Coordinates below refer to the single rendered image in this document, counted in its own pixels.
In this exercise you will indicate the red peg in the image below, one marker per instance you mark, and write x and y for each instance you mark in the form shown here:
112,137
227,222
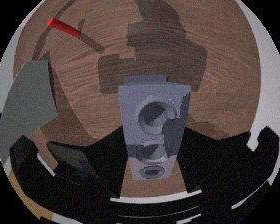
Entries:
63,27

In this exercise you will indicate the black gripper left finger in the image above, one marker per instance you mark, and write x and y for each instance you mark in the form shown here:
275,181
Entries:
105,160

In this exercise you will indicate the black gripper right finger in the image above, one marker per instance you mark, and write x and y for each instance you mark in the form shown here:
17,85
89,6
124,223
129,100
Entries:
199,155

